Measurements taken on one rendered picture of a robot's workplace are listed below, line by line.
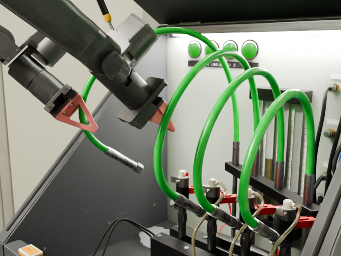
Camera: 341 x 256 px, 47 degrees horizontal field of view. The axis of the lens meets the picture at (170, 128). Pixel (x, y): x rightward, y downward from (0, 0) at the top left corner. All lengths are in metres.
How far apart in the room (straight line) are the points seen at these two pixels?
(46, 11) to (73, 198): 0.64
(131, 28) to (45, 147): 2.40
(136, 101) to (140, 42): 0.10
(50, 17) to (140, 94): 0.25
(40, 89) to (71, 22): 0.29
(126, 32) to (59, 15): 0.18
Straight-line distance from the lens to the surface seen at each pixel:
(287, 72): 0.99
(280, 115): 0.80
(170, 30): 0.87
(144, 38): 0.69
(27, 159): 3.02
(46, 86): 0.81
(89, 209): 1.10
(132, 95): 0.70
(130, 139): 1.14
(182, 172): 0.83
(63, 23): 0.54
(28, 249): 0.94
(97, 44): 0.59
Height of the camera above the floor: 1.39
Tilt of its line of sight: 12 degrees down
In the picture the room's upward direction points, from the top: straight up
